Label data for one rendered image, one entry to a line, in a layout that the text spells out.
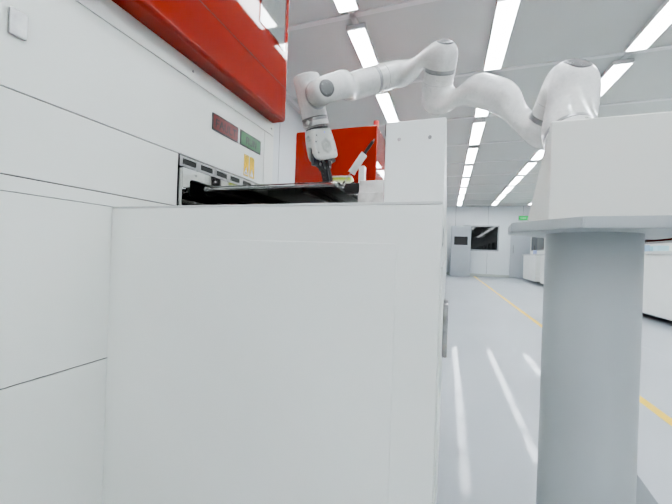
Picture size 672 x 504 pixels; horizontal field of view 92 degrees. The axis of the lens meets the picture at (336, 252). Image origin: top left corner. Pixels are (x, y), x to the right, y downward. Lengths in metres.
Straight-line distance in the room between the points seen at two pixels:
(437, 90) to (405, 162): 0.74
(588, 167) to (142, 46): 0.93
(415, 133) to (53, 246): 0.63
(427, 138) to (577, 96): 0.57
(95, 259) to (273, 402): 0.43
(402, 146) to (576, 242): 0.40
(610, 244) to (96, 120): 0.98
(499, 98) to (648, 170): 0.51
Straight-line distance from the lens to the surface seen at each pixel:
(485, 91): 1.19
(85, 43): 0.84
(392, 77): 1.30
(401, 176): 0.55
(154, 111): 0.90
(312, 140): 1.09
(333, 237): 0.50
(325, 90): 1.05
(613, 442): 0.85
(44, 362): 0.76
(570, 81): 1.08
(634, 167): 0.78
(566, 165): 0.75
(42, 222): 0.72
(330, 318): 0.50
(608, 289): 0.78
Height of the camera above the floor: 0.74
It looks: level
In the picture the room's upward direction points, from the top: 2 degrees clockwise
